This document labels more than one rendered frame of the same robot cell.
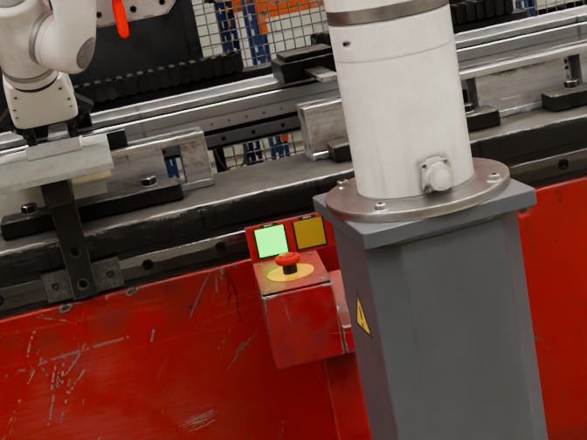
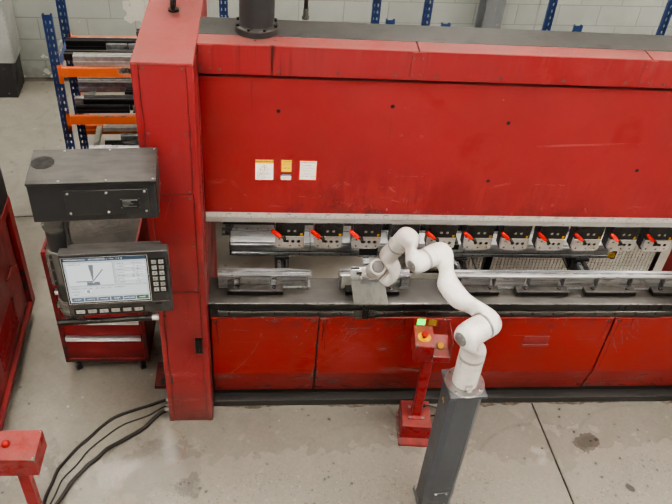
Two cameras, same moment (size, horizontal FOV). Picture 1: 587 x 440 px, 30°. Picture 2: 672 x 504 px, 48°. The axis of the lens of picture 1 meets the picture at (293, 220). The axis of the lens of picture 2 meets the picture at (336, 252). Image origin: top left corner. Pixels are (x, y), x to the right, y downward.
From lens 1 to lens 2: 2.74 m
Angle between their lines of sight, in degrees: 24
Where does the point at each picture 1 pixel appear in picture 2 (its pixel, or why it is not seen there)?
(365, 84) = (461, 371)
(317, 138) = not seen: hidden behind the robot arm
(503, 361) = (468, 418)
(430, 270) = (460, 404)
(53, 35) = (386, 280)
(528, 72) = (513, 279)
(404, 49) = (471, 370)
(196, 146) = (406, 279)
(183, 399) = (380, 344)
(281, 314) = (419, 351)
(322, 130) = not seen: hidden behind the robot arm
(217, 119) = not seen: hidden behind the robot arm
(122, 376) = (366, 336)
